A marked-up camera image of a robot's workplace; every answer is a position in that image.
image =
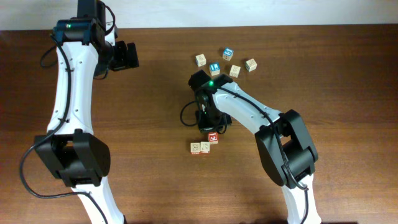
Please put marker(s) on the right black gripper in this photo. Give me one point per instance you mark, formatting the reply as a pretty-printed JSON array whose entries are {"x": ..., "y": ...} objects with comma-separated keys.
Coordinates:
[{"x": 211, "y": 126}]

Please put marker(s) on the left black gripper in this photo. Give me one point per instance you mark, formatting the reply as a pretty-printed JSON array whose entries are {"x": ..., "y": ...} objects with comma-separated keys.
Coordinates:
[{"x": 123, "y": 61}]

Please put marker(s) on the red letter E block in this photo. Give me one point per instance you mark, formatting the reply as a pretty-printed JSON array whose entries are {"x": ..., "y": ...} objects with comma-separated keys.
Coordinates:
[{"x": 213, "y": 138}]

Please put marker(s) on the plain wooden picture block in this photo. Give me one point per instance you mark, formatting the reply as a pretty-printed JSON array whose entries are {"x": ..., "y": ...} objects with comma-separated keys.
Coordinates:
[{"x": 205, "y": 147}]

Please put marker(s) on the green edged wooden block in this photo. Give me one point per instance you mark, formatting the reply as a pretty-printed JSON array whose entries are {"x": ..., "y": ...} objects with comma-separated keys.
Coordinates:
[
  {"x": 195, "y": 148},
  {"x": 250, "y": 65}
]

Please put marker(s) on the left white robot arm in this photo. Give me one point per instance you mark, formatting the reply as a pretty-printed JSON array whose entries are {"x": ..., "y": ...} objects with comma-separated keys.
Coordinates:
[{"x": 86, "y": 47}]

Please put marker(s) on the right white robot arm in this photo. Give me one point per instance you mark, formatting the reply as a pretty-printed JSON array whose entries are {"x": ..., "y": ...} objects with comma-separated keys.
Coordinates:
[{"x": 286, "y": 149}]

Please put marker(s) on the blue letter L block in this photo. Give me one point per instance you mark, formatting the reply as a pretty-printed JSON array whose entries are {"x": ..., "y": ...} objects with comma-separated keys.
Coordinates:
[{"x": 215, "y": 69}]

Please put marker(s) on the plain wooden block centre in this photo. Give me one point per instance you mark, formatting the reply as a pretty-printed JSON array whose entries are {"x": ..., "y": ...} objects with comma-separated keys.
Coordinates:
[{"x": 234, "y": 71}]

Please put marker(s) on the plain wooden block far left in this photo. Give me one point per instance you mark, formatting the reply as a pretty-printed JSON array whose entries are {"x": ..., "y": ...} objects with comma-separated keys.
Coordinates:
[{"x": 200, "y": 60}]

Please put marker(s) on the blue number five block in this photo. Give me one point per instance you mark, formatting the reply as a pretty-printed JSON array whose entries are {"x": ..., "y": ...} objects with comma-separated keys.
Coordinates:
[{"x": 228, "y": 54}]

